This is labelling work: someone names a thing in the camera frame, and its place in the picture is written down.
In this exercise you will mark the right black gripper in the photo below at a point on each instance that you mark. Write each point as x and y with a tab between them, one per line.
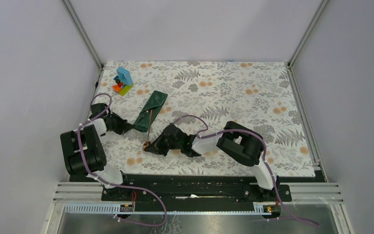
157	147

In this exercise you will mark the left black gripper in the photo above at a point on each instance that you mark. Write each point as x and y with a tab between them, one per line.
123	126

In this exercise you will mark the dark green cloth napkin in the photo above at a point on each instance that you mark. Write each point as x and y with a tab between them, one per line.
155	102

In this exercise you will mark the copper spoon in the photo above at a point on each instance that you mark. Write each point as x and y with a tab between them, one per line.
149	129

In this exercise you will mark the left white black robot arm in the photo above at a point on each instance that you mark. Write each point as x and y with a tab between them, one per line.
82	149

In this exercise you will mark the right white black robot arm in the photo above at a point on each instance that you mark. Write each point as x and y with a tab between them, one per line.
240	143

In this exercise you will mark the colourful toy brick build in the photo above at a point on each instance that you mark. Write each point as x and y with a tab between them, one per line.
123	81

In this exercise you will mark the floral patterned table mat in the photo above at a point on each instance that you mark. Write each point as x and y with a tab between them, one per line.
202	98

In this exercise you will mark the left aluminium frame post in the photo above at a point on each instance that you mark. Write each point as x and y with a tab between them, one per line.
71	12

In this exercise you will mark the aluminium frame post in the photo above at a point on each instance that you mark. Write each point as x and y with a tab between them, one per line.
314	20
71	12

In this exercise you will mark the aluminium rail left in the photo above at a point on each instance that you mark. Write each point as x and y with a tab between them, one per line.
78	191

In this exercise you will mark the aluminium rail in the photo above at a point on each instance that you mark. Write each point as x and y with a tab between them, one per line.
78	191
315	193

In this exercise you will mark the right aluminium frame post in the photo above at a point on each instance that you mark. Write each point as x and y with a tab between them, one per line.
314	20

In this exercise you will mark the aluminium rail right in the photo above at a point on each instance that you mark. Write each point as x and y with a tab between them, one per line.
315	193

